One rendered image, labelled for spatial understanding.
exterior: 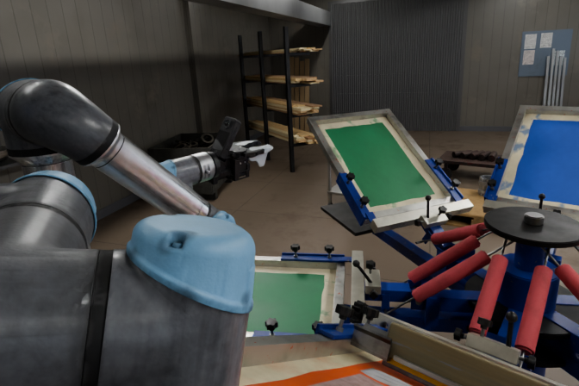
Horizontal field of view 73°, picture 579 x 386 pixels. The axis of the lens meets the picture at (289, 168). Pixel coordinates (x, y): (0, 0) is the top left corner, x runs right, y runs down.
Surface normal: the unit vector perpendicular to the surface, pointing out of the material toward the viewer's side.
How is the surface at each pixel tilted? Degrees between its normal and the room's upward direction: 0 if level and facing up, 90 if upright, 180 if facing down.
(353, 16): 90
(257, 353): 90
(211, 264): 80
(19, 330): 65
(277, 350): 90
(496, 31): 90
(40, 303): 50
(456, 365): 56
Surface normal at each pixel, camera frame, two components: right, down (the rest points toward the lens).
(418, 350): -0.55, -0.33
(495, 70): -0.32, 0.28
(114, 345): 0.38, 0.03
